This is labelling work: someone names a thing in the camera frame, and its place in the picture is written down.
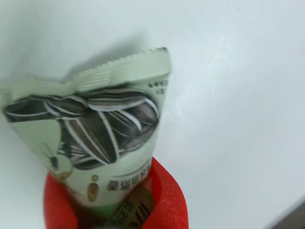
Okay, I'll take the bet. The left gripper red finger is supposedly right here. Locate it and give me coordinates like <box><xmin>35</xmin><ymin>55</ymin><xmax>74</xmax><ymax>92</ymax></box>
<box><xmin>43</xmin><ymin>172</ymin><xmax>79</xmax><ymax>229</ymax></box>
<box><xmin>142</xmin><ymin>156</ymin><xmax>189</xmax><ymax>229</ymax></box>

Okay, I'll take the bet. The green sunflower seed snack packet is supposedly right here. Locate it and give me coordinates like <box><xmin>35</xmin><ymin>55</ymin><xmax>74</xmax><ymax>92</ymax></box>
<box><xmin>0</xmin><ymin>47</ymin><xmax>173</xmax><ymax>229</ymax></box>

